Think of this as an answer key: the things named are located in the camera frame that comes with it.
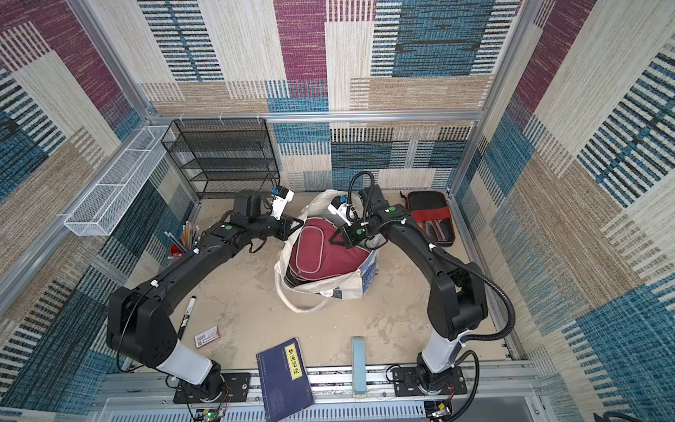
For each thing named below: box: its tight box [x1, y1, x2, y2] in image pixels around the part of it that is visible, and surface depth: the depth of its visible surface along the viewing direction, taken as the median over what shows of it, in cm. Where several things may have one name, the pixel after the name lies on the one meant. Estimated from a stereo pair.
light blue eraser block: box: [351, 335, 367, 397], surface depth 73 cm
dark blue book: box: [255, 336, 316, 422], surface depth 75 cm
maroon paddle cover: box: [289, 218, 371, 280], surface depth 82 cm
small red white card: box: [193, 325, 220, 349], surface depth 84 cm
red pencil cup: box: [166, 233, 202, 260], surface depth 92 cm
